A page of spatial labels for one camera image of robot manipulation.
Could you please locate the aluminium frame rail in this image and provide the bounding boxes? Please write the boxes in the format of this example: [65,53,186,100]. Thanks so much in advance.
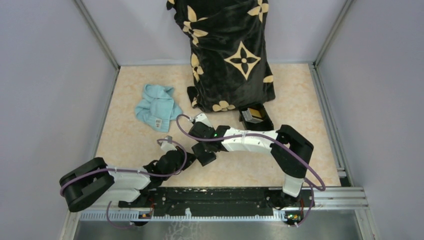
[78,187,369,223]

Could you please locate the light blue cloth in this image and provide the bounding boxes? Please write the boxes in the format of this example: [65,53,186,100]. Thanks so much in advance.
[134,84,183,133]

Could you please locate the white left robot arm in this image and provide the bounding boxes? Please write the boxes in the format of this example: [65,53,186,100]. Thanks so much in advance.
[59,149,197,213]

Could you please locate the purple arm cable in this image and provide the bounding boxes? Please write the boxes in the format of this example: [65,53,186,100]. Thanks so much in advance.
[175,114,327,228]
[59,138,188,230]

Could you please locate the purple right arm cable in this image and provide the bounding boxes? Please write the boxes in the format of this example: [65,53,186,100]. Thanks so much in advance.
[175,114,327,228]

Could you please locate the black plastic card box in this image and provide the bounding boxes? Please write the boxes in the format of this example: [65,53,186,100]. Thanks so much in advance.
[238,103,274,132]

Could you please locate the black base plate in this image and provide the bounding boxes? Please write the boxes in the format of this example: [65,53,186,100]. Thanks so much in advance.
[118,187,315,217]

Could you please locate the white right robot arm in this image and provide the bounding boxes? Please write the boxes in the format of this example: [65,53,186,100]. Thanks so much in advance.
[188,121,314,206]

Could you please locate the black floral plush blanket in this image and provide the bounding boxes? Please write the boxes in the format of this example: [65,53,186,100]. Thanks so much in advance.
[166,0,276,113]

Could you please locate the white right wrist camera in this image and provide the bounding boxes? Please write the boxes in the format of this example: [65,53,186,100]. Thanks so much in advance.
[189,113,213,128]

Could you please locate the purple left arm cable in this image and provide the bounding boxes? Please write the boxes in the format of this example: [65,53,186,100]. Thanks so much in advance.
[59,138,188,230]

